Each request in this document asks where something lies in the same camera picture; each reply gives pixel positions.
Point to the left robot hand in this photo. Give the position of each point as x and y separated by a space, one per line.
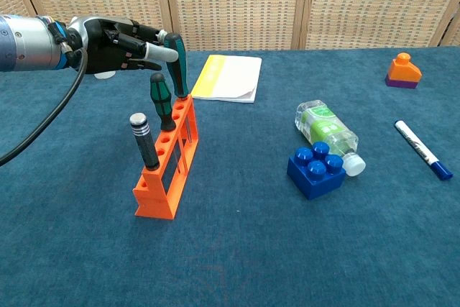
104 48

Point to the orange screwdriver rack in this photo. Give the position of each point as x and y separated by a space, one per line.
154 206

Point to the white marker blue cap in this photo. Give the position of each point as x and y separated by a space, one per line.
417 145

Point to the clear bottle green label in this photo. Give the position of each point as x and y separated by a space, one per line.
323 127

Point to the black silver knurled screwdriver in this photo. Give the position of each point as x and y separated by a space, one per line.
145 149

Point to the blue felt table mat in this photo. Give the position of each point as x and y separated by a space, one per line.
251 249

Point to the yellow white notepad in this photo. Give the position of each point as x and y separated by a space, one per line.
233 77

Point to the orange purple toy block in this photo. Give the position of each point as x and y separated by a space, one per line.
402 71

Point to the green black striped screwdriver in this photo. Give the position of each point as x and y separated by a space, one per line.
161 105

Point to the woven bamboo folding screen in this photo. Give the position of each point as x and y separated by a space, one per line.
233 5

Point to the blue toy brick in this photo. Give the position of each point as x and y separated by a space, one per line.
312 181

